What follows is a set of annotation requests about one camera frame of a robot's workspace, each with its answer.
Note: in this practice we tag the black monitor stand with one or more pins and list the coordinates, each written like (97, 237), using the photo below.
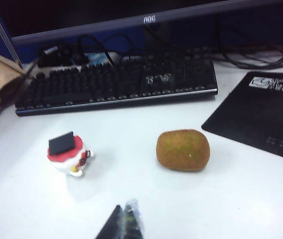
(156, 37)

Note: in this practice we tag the aluminium partition post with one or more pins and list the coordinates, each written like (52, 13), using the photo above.
(4, 36)

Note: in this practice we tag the black mechanical keyboard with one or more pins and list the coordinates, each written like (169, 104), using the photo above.
(121, 82)

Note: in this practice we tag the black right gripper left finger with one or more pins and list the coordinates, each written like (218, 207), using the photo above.
(112, 226)

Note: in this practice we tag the white doll with flat red hat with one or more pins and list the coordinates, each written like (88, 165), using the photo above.
(67, 159)

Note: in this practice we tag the brown fuzzy kiwi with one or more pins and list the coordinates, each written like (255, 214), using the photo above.
(182, 150)

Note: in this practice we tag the black mouse pad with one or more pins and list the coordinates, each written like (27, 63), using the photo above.
(258, 112)

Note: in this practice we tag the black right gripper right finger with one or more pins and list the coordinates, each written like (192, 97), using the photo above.
(132, 221)

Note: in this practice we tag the black usb hub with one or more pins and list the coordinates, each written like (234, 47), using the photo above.
(56, 56)

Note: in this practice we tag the black AOC monitor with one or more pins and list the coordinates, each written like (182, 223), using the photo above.
(106, 15)

